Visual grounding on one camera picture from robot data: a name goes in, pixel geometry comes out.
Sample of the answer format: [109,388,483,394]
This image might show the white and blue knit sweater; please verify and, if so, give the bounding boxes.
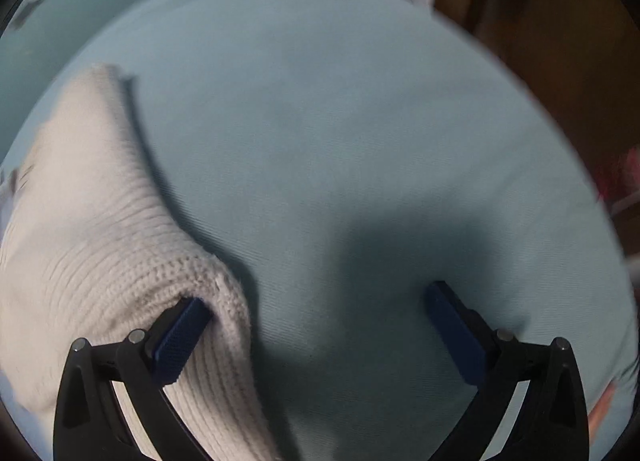
[1,65,279,460]

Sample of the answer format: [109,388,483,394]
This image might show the light blue bed sheet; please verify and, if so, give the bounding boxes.
[6,0,638,460]

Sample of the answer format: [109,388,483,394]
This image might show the dark wooden chair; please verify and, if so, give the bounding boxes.
[435,0,639,204]

